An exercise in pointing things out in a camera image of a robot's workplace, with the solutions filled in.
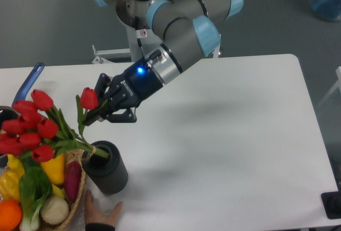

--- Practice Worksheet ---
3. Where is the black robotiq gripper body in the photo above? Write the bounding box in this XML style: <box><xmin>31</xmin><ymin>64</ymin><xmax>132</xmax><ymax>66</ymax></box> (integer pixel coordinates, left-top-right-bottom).
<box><xmin>105</xmin><ymin>58</ymin><xmax>163</xmax><ymax>115</ymax></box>

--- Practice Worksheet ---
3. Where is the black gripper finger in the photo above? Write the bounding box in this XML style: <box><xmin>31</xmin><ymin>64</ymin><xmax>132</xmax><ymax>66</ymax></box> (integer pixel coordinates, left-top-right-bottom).
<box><xmin>94</xmin><ymin>73</ymin><xmax>111</xmax><ymax>100</ymax></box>
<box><xmin>83</xmin><ymin>107</ymin><xmax>137</xmax><ymax>126</ymax></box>

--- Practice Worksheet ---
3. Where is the dark grey ribbed vase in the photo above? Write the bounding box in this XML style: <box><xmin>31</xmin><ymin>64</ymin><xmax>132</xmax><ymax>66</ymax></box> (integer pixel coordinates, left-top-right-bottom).
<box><xmin>82</xmin><ymin>140</ymin><xmax>128</xmax><ymax>194</ymax></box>

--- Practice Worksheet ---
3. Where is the red tulip bouquet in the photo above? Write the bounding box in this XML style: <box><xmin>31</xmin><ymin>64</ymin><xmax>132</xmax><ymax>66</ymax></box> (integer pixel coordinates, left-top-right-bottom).
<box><xmin>1</xmin><ymin>87</ymin><xmax>109</xmax><ymax>162</ymax></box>

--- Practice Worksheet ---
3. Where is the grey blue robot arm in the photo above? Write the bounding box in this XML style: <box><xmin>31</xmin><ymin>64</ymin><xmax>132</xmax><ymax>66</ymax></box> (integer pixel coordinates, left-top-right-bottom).
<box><xmin>83</xmin><ymin>0</ymin><xmax>244</xmax><ymax>126</ymax></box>

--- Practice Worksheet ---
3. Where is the dark sleeve forearm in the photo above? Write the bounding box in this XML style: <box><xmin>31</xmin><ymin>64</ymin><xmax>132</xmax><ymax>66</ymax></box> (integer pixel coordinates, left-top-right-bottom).
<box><xmin>85</xmin><ymin>223</ymin><xmax>116</xmax><ymax>231</ymax></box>

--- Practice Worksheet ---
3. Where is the person's bare hand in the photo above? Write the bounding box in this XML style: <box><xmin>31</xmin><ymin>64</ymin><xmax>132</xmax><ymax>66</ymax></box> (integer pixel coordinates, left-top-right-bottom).
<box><xmin>84</xmin><ymin>189</ymin><xmax>124</xmax><ymax>228</ymax></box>

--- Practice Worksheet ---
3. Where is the woven wicker basket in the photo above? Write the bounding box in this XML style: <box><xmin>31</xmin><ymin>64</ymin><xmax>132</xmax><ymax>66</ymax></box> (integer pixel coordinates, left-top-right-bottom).
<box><xmin>39</xmin><ymin>149</ymin><xmax>86</xmax><ymax>230</ymax></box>

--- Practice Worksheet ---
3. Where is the purple eggplant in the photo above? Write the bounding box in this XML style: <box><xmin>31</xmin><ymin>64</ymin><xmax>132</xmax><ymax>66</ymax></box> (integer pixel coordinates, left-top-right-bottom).
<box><xmin>64</xmin><ymin>161</ymin><xmax>82</xmax><ymax>202</ymax></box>

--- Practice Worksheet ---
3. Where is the yellow squash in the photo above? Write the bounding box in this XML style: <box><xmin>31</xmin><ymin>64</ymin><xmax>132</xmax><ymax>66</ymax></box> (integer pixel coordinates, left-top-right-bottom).
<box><xmin>40</xmin><ymin>154</ymin><xmax>65</xmax><ymax>186</ymax></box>

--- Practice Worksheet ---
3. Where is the yellow lemon piece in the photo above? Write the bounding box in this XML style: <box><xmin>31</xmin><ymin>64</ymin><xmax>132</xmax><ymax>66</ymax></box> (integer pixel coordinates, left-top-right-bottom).
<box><xmin>52</xmin><ymin>184</ymin><xmax>65</xmax><ymax>199</ymax></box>

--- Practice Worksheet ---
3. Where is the green bok choy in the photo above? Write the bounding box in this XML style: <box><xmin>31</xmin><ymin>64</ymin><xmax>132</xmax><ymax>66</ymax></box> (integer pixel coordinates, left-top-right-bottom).
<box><xmin>19</xmin><ymin>166</ymin><xmax>52</xmax><ymax>230</ymax></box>

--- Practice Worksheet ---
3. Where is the beige round potato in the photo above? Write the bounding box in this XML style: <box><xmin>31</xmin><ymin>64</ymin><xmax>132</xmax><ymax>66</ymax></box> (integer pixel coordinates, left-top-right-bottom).
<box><xmin>40</xmin><ymin>196</ymin><xmax>69</xmax><ymax>225</ymax></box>

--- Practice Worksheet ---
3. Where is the yellow bell pepper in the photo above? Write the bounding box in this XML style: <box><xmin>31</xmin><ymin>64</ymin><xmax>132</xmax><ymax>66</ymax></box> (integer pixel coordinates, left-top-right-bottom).
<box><xmin>1</xmin><ymin>171</ymin><xmax>21</xmax><ymax>202</ymax></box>

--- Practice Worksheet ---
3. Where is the orange fruit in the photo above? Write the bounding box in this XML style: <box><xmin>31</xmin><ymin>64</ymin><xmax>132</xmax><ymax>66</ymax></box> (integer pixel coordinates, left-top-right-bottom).
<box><xmin>1</xmin><ymin>200</ymin><xmax>22</xmax><ymax>230</ymax></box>

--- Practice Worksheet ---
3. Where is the black device at edge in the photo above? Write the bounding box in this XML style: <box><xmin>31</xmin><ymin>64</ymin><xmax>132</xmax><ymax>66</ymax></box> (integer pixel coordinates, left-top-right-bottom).
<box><xmin>321</xmin><ymin>192</ymin><xmax>340</xmax><ymax>219</ymax></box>

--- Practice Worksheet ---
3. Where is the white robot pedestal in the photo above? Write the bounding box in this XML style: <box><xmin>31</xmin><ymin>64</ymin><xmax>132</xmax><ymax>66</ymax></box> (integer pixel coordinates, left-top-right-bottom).
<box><xmin>91</xmin><ymin>0</ymin><xmax>223</xmax><ymax>65</ymax></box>

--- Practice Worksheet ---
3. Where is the black pedestal cable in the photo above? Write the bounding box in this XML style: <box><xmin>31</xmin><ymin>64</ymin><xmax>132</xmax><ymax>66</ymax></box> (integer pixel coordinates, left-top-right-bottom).
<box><xmin>134</xmin><ymin>16</ymin><xmax>147</xmax><ymax>62</ymax></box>

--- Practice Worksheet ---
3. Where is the blue handled saucepan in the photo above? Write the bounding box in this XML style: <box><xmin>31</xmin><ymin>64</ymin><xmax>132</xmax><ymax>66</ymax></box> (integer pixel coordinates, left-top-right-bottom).
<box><xmin>0</xmin><ymin>62</ymin><xmax>45</xmax><ymax>168</ymax></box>

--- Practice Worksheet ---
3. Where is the white frame at right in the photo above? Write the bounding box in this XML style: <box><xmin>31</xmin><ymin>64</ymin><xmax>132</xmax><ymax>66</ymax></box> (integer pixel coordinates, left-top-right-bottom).
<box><xmin>317</xmin><ymin>66</ymin><xmax>340</xmax><ymax>109</ymax></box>

